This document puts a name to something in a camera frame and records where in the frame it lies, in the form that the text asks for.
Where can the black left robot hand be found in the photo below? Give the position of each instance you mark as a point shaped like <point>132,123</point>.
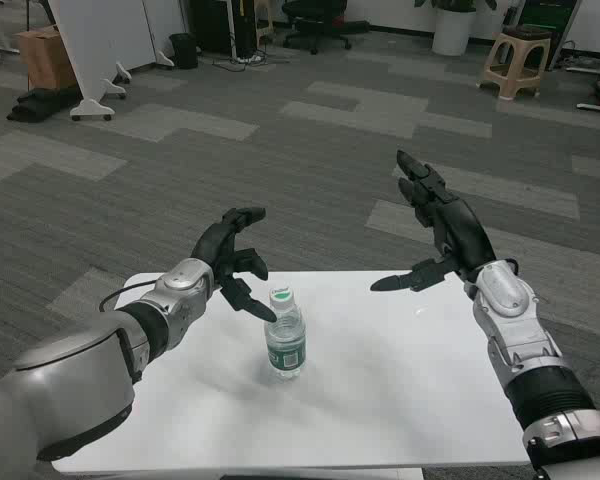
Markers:
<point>215,245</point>

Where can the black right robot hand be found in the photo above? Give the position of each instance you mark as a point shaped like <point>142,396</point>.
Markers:
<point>462,225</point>

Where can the clear green-label water bottle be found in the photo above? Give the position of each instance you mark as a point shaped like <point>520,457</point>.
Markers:
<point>286,350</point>

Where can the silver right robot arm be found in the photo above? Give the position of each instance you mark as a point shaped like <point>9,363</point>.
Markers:
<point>505,295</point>

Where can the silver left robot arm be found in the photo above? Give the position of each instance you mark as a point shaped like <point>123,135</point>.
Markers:
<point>70,380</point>

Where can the white cylindrical planter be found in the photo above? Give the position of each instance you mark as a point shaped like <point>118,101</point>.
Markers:
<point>452,32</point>

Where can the black trash bin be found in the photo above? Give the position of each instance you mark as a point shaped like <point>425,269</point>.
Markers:
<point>184,50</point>

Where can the beige plastic stool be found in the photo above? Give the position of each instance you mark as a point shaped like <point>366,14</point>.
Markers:
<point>522,35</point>

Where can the green black equipment rack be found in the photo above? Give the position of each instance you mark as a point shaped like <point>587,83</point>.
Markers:
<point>550,25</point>

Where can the black cabinet under desk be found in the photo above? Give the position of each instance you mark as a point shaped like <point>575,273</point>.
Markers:
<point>207,25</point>

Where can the black bag on floor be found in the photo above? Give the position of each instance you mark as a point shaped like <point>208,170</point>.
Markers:
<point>40,105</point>

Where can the narrow white wheeled partition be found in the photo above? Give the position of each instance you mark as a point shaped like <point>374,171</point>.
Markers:
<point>165,20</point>

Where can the small tan wooden stool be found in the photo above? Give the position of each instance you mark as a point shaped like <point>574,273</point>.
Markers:
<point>264,15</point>

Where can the large white wheeled partition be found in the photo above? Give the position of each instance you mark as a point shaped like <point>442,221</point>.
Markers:
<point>95,40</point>

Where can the black office chair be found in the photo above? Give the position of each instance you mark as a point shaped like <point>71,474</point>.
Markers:
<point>315,20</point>

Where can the brown cardboard box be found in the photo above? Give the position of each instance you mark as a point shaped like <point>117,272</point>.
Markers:
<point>45,60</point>

